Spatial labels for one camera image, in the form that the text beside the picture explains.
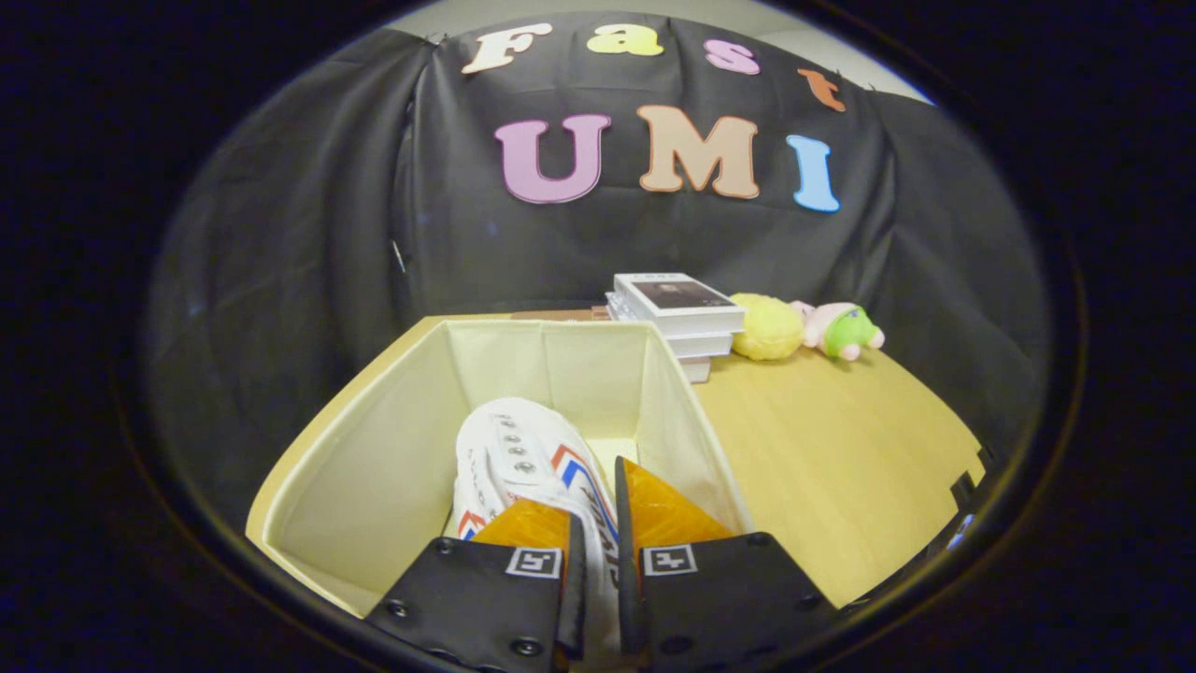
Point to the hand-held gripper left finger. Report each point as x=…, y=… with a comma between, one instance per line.
x=467, y=598

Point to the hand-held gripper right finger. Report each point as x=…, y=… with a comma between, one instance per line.
x=729, y=598

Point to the grey fabric storage box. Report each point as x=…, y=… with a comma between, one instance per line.
x=374, y=467

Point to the white canvas shoe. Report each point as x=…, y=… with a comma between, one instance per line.
x=514, y=439

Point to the black table clamp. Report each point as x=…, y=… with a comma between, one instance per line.
x=967, y=491

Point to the yellow plush toy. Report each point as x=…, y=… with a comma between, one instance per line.
x=768, y=327

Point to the pink and green plush toy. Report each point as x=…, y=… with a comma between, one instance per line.
x=846, y=329

